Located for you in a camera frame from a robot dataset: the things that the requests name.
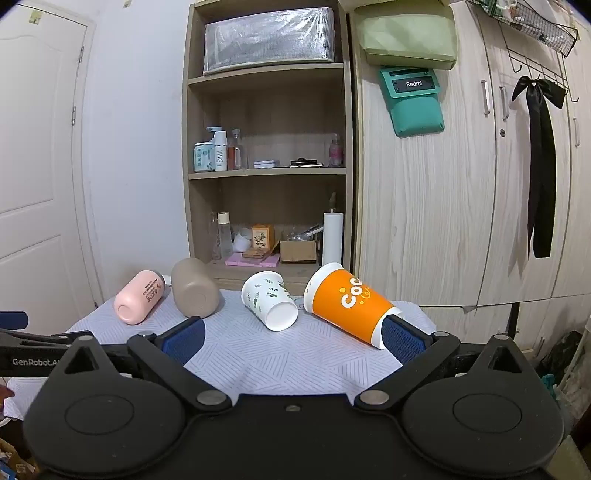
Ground pink small bottle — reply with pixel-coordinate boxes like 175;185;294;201
329;133;344;168

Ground small cardboard box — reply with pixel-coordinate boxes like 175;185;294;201
280;240;318;263

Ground white pump bottle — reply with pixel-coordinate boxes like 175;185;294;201
207;126;228;172

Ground white door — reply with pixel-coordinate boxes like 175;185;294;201
1;1;103;334

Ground white small cup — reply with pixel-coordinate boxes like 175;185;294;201
232;228;252;253

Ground orange floral box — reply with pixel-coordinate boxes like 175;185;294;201
252;224;276;249

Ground pink flat box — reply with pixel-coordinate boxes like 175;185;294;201
224;253;280;268

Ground black wire rack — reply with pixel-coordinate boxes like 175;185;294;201
469;1;580;103

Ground white floral paper cup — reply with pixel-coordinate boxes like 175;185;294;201
240;271;298;332

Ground wooden wardrobe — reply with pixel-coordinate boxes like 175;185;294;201
346;1;590;356

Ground green pouch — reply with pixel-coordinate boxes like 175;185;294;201
353;1;459;70

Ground white patterned table cloth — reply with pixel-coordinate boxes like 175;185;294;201
4;289;438;421

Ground taupe tumbler cup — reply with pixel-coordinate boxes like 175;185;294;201
171;258;219;318

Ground orange paper cup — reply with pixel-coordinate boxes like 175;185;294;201
303;262;402;350

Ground black flat item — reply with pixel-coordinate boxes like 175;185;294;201
290;158;324;168

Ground teal Redmi pouch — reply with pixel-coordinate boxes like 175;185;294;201
378;67;445;138

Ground red liquid bottle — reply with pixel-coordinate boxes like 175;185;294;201
228;129;246;170

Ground white paper towel roll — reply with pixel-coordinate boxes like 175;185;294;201
322;212;344;265

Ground pink cup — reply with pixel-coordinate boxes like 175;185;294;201
113;270;165;325

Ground wooden shelf unit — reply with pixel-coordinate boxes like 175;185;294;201
182;1;356;290

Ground white flat tin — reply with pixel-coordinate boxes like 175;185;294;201
253;160;280;169

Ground clear bottle beige cap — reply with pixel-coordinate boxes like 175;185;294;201
217;212;233;259

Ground teal white jar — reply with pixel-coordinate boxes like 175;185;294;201
193;142;215;173

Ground silver wrapped storage box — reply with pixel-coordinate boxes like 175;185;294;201
204;7;335;75

